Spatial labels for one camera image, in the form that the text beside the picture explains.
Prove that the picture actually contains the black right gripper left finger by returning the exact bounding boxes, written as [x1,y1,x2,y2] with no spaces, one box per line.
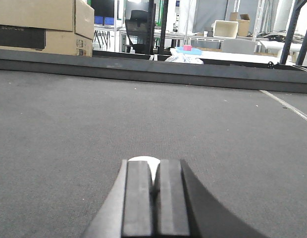
[82,160,154,238]

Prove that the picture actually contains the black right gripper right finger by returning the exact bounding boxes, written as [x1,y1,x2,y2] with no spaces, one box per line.
[155,159,264,238]

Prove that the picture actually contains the white-capped metal valve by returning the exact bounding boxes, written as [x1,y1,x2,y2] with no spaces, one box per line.
[128,156,160,185]

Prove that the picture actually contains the open cardboard box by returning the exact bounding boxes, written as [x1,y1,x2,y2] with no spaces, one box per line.
[229,12,250,37]

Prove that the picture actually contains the large cardboard box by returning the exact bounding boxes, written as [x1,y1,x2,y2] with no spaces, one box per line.
[0,0,94,57]

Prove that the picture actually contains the crumpled plastic bag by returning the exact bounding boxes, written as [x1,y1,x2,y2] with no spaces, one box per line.
[165,53,204,64]

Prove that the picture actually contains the pink block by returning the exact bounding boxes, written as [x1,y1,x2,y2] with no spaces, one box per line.
[183,45,192,51]

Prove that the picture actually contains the grey chair back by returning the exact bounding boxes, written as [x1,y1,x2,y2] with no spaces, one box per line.
[221,39,256,55]

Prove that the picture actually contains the white plastic bin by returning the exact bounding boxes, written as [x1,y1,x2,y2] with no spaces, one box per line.
[213,20,239,39]

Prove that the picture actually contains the black office chair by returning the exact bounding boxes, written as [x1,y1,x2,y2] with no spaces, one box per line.
[125,10,152,55]

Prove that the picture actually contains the black conveyor side rail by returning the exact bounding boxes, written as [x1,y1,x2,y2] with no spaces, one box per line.
[0,49,307,94]

